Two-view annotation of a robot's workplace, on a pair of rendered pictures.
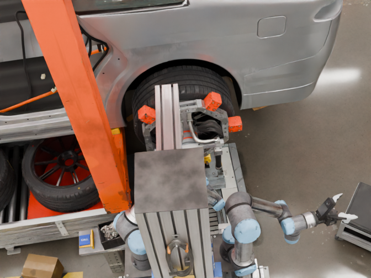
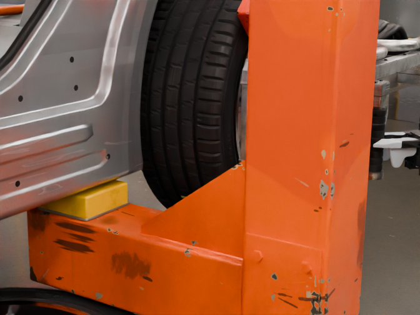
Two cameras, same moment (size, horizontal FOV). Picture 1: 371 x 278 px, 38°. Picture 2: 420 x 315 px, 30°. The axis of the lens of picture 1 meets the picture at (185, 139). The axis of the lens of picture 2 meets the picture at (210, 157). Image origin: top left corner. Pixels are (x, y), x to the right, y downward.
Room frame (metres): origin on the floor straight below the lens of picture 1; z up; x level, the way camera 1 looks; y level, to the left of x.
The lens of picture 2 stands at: (1.20, 1.65, 1.20)
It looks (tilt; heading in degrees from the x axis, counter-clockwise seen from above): 15 degrees down; 305
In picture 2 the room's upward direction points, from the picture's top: 1 degrees clockwise
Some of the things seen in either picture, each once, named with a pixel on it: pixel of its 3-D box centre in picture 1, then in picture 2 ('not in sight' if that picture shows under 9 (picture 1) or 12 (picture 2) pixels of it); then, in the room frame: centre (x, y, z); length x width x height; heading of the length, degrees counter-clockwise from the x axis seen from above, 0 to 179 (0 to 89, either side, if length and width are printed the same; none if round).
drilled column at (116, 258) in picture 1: (113, 253); not in sight; (1.57, 0.58, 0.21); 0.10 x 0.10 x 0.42; 2
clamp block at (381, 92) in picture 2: not in sight; (364, 92); (1.84, 0.15, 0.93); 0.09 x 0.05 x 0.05; 2
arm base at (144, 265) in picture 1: (143, 254); not in sight; (1.24, 0.31, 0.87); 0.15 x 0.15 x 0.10
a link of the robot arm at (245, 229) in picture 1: (243, 243); not in sight; (1.09, -0.22, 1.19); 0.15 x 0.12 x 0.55; 12
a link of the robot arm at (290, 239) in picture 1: (291, 230); not in sight; (1.16, -0.47, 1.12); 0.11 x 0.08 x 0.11; 12
